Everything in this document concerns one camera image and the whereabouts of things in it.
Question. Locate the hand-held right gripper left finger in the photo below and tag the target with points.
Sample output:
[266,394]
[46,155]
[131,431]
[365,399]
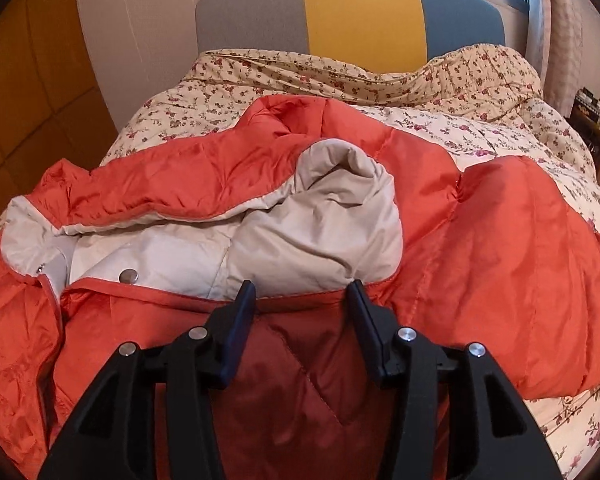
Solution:
[237,332]

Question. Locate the grey yellow blue headboard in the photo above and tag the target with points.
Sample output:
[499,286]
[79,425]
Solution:
[360,15]

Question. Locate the orange down jacket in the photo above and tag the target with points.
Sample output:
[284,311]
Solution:
[480,260]

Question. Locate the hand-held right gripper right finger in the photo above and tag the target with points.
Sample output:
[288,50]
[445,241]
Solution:
[367,332]

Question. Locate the pink patterned curtain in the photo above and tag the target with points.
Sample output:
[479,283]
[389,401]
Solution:
[562,35]

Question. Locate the floral quilt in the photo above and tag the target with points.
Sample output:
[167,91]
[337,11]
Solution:
[430,90]

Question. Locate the wooden wardrobe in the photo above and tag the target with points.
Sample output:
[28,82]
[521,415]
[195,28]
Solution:
[30,110]

